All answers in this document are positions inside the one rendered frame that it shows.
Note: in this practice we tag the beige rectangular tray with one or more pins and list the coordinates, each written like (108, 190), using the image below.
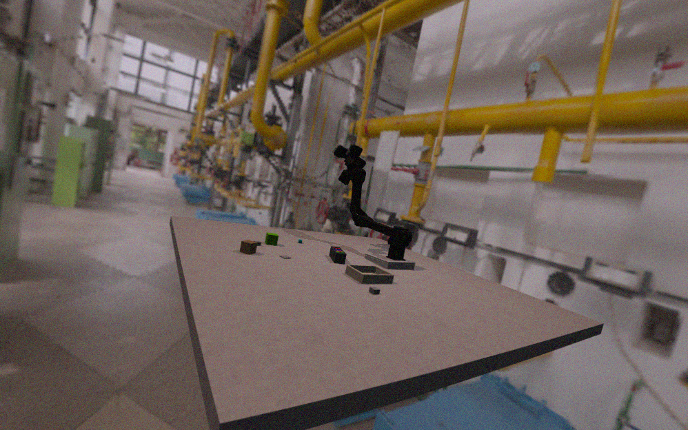
(365, 274)

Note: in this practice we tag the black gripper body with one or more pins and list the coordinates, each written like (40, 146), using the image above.
(340, 152)

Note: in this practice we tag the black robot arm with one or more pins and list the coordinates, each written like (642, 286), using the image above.
(399, 236)

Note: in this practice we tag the green cube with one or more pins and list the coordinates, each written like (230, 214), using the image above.
(271, 239)

